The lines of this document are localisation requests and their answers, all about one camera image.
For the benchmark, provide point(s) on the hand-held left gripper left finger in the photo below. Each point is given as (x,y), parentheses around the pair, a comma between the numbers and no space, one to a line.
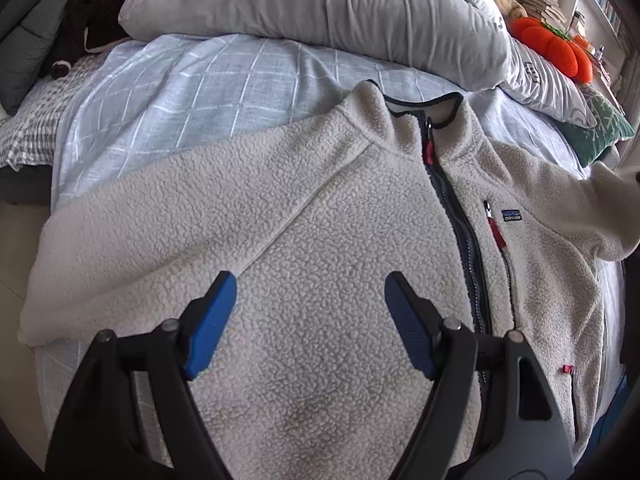
(212,325)

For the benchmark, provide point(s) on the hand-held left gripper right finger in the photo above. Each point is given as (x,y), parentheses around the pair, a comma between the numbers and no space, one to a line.
(407,325)

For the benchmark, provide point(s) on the cream fleece zip jacket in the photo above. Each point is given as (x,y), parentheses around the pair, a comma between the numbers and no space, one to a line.
(325,240)

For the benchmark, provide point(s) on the light blue checked bedsheet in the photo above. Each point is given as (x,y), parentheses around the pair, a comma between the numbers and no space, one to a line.
(175,95)

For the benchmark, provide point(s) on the dark grey mattress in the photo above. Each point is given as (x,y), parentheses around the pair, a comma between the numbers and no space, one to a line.
(22,185)

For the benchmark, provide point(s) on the grey gingham cloth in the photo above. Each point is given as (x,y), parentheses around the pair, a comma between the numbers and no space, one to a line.
(35,120)

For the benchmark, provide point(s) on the green leaf-pattern cushion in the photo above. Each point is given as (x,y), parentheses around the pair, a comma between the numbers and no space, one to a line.
(600,125)

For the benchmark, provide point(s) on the grey printed pillow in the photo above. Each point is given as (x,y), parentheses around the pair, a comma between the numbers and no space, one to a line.
(540,80)

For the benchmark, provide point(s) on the orange pumpkin plush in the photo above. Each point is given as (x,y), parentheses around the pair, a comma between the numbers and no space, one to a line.
(555,47)

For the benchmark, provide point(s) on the plain grey pillow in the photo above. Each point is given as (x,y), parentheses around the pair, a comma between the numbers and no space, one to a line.
(325,5)

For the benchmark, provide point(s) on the dark brown plush toy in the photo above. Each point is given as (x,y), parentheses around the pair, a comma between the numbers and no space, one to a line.
(95,5)

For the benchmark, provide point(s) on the dark grey padded jacket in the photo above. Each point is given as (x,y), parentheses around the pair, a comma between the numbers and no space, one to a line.
(25,35)

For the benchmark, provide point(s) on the stack of books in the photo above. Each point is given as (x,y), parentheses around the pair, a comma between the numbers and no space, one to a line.
(542,2)

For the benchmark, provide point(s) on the white bookshelf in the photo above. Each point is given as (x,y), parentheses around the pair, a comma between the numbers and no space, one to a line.
(605,15)

